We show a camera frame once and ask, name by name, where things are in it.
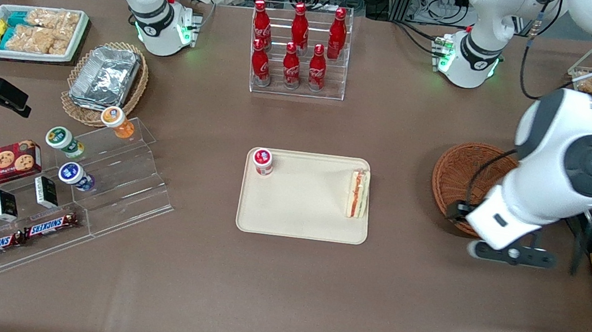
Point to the triangular sandwich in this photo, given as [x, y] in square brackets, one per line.
[358, 195]

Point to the light woven wicker basket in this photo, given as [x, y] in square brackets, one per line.
[128, 102]

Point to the red lid yogurt cup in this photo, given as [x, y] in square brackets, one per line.
[262, 160]

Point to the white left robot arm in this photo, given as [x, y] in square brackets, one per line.
[566, 140]

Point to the green lid yogurt cup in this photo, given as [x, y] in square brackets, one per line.
[61, 139]

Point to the aluminium foil tray stack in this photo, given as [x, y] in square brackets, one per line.
[106, 75]

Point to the white rectangular snack bin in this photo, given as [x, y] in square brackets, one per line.
[27, 56]

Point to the cream plastic serving tray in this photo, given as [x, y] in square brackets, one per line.
[302, 201]

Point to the orange lid yogurt cup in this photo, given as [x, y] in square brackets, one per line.
[114, 118]

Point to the clear acrylic step display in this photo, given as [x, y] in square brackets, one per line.
[125, 188]

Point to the clear acrylic bottle rack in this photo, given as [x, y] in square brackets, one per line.
[294, 94]

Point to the blue lid yogurt cup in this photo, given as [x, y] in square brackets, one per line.
[72, 174]

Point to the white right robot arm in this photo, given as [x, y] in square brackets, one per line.
[144, 6]

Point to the clear puffed rice snack bag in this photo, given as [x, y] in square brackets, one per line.
[43, 17]
[68, 25]
[33, 39]

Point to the teal snack packet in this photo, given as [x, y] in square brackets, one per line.
[7, 37]
[18, 19]

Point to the brown round wicker basket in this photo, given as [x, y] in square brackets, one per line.
[457, 171]

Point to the red cola bottle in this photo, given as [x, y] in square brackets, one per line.
[317, 70]
[338, 33]
[291, 70]
[261, 65]
[300, 25]
[262, 22]

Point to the small black box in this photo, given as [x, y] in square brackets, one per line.
[47, 192]
[5, 205]

